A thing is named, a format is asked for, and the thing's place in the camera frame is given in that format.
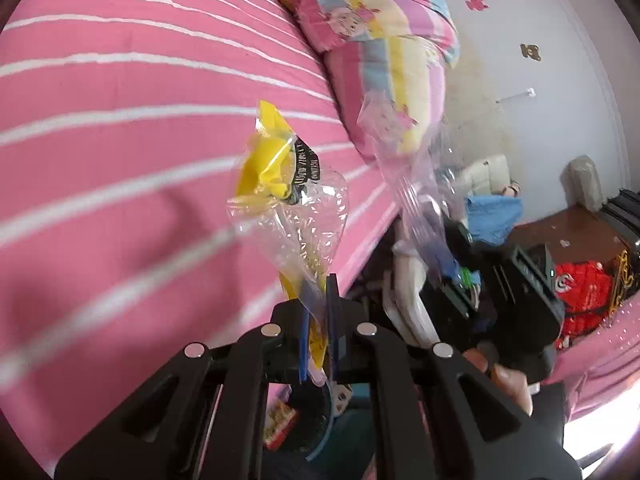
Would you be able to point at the striped cartoon quilt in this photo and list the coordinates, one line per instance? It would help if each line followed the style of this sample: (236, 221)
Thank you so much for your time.
(387, 62)

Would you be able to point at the yellow clear plastic wrapper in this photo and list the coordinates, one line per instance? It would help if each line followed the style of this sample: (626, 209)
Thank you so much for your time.
(294, 211)

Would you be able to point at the blue rimmed trash bin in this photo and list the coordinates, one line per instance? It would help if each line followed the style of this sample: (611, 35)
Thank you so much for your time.
(315, 406)

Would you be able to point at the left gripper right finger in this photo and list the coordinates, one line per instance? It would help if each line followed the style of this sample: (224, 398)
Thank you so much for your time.
(334, 311)

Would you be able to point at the red snack wrapper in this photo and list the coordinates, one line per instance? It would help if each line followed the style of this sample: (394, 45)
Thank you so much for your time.
(279, 422)

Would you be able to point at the red packaging bag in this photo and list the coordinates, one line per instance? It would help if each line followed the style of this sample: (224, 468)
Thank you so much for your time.
(592, 293)

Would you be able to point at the person's right hand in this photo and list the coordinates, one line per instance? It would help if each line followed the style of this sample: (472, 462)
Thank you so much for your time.
(511, 382)

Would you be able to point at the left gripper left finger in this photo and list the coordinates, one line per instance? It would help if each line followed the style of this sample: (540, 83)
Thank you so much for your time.
(307, 369)

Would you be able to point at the clear plastic bag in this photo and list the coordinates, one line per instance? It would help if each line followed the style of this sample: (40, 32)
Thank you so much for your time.
(422, 167)

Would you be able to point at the white office chair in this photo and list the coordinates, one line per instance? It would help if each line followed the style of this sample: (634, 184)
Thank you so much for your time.
(486, 176)

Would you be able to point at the pink striped bed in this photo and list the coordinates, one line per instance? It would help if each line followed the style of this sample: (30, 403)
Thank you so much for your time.
(122, 122)

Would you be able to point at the blue cloth on chair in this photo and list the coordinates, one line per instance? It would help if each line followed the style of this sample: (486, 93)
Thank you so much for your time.
(491, 218)

